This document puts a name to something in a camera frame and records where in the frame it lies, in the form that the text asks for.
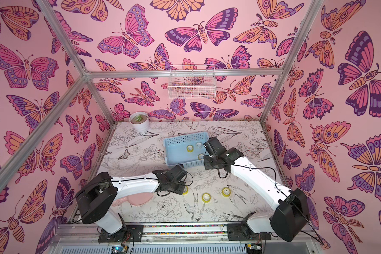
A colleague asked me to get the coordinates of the clear white tape roll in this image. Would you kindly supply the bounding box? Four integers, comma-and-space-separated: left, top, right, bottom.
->
195, 142, 204, 149

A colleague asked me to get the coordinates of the light blue plastic storage basket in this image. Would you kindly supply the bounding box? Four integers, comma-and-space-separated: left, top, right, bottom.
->
163, 132, 209, 169

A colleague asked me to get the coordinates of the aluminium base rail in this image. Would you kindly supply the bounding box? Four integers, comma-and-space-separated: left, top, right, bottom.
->
46, 222, 324, 254

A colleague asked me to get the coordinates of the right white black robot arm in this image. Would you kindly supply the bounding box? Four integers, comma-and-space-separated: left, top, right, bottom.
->
203, 138, 310, 242

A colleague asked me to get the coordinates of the white wire wall basket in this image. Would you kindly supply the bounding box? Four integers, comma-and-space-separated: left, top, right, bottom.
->
166, 65, 217, 99

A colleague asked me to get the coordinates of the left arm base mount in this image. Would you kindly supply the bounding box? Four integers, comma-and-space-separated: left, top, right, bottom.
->
97, 224, 144, 243

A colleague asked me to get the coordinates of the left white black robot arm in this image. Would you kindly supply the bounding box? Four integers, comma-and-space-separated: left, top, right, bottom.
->
75, 164, 188, 234

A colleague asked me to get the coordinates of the pink hand mirror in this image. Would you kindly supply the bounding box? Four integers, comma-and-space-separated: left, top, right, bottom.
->
112, 193, 154, 206

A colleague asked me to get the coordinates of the white pot with succulent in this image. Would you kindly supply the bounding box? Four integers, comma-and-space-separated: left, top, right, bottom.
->
129, 112, 150, 133

